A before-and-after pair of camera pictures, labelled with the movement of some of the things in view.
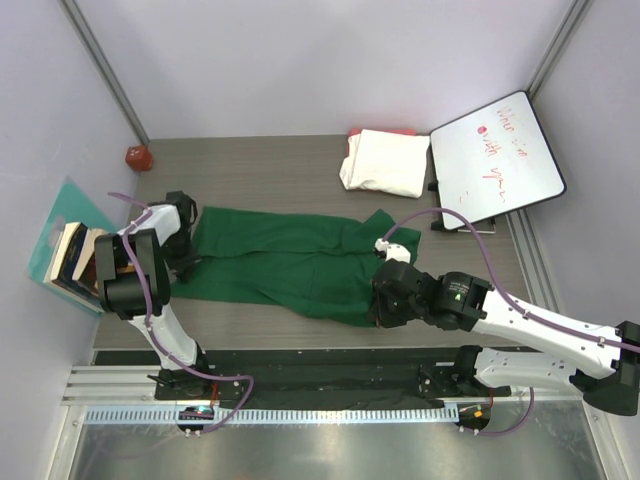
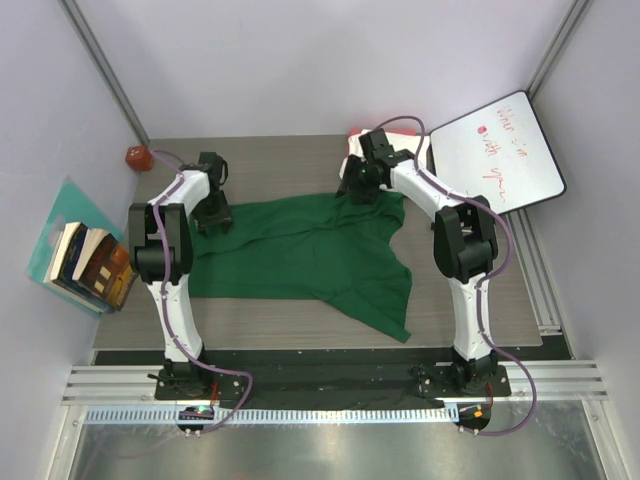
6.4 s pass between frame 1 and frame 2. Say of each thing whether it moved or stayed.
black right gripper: moved
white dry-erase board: stayed
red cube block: stayed
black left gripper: moved
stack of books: stayed
